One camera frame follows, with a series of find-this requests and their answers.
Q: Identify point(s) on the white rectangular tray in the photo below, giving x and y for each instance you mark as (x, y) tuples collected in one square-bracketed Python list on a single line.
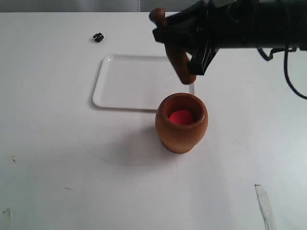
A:
[(136, 82)]

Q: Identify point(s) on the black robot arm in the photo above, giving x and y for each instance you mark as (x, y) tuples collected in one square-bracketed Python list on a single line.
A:
[(275, 24)]

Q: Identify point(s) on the small black clip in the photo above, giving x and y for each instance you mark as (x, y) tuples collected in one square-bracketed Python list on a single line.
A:
[(98, 37)]

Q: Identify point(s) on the clear tape strip right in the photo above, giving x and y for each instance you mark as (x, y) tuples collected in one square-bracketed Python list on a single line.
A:
[(265, 208)]

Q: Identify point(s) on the red ball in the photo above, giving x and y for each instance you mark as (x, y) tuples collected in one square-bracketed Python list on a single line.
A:
[(181, 117)]

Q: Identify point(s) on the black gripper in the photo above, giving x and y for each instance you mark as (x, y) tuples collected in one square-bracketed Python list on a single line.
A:
[(205, 27)]

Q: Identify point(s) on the clear tape piece left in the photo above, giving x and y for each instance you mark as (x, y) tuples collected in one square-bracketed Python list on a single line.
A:
[(5, 219)]

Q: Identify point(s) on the wooden pestle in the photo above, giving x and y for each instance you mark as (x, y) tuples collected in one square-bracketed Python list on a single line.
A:
[(177, 56)]

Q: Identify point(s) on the brown wooden mortar cup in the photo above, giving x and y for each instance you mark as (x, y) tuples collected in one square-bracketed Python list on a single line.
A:
[(181, 138)]

